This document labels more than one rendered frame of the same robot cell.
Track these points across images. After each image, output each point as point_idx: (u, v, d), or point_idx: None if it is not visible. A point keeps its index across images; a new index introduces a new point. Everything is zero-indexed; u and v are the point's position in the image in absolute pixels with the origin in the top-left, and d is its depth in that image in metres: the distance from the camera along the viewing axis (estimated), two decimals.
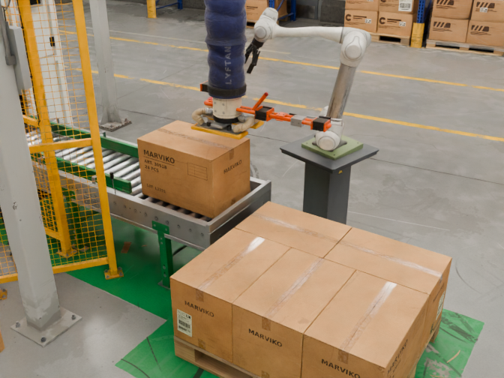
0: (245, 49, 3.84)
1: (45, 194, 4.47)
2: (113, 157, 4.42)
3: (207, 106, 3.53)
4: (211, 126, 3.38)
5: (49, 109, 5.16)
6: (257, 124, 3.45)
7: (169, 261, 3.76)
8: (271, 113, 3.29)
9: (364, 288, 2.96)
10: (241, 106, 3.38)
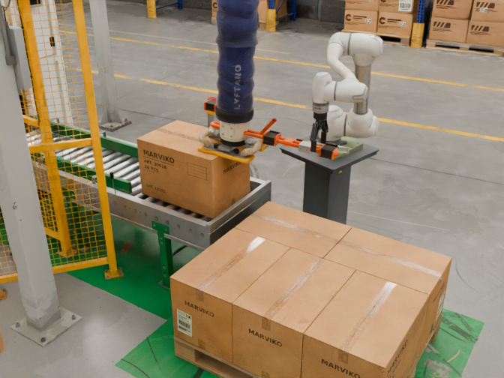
0: (313, 140, 3.12)
1: (45, 194, 4.47)
2: (113, 157, 4.42)
3: (213, 127, 3.57)
4: (219, 148, 3.43)
5: (49, 109, 5.16)
6: (262, 147, 3.52)
7: (169, 261, 3.76)
8: (278, 139, 3.35)
9: (364, 288, 2.96)
10: (249, 130, 3.44)
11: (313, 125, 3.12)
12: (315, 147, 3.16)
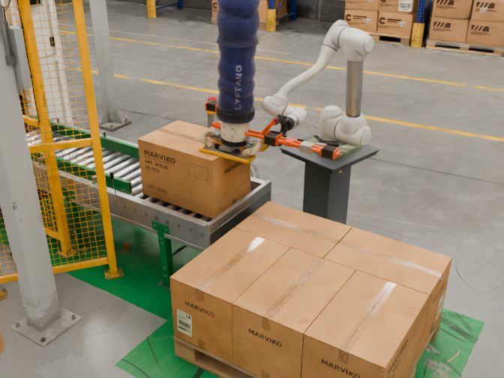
0: (277, 145, 3.49)
1: (45, 194, 4.47)
2: (113, 157, 4.42)
3: (214, 128, 3.57)
4: (220, 149, 3.42)
5: (49, 109, 5.16)
6: (264, 147, 3.51)
7: (169, 261, 3.76)
8: (279, 139, 3.35)
9: (364, 288, 2.96)
10: (250, 130, 3.44)
11: (285, 137, 3.52)
12: None
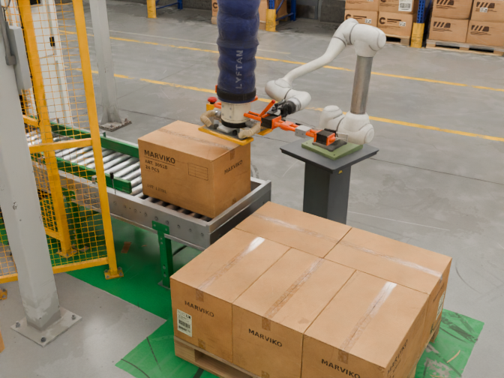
0: None
1: (45, 194, 4.47)
2: (113, 157, 4.42)
3: (217, 109, 3.49)
4: (217, 129, 3.34)
5: (49, 109, 5.16)
6: (265, 131, 3.39)
7: (169, 261, 3.76)
8: (277, 121, 3.22)
9: (364, 288, 2.96)
10: (250, 112, 3.33)
11: (283, 121, 3.41)
12: None
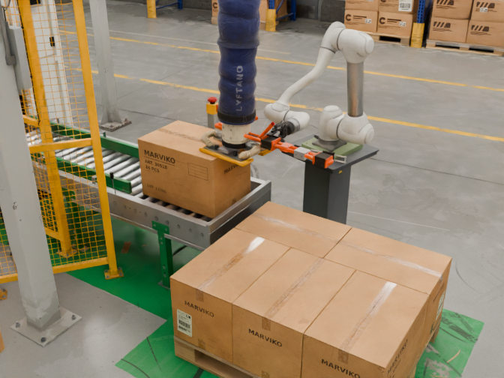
0: None
1: (45, 194, 4.47)
2: (113, 157, 4.42)
3: (218, 129, 3.55)
4: (218, 150, 3.40)
5: (49, 109, 5.16)
6: (265, 151, 3.45)
7: (169, 261, 3.76)
8: (276, 143, 3.28)
9: (364, 288, 2.96)
10: (250, 133, 3.39)
11: (283, 142, 3.46)
12: None
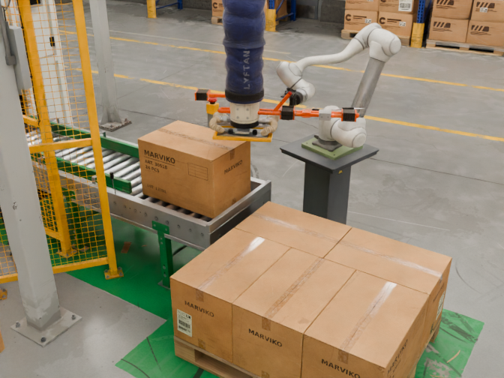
0: None
1: (45, 194, 4.47)
2: (113, 157, 4.42)
3: (218, 115, 3.43)
4: (236, 133, 3.31)
5: (49, 109, 5.16)
6: None
7: (169, 261, 3.76)
8: None
9: (364, 288, 2.96)
10: (260, 109, 3.37)
11: None
12: None
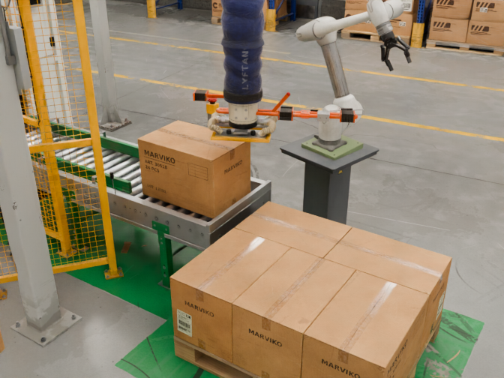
0: (409, 47, 3.35)
1: (45, 194, 4.47)
2: (113, 157, 4.42)
3: (217, 115, 3.42)
4: (234, 133, 3.30)
5: (49, 109, 5.16)
6: None
7: (169, 261, 3.76)
8: None
9: (364, 288, 2.96)
10: (259, 109, 3.36)
11: (398, 38, 3.35)
12: (409, 57, 3.38)
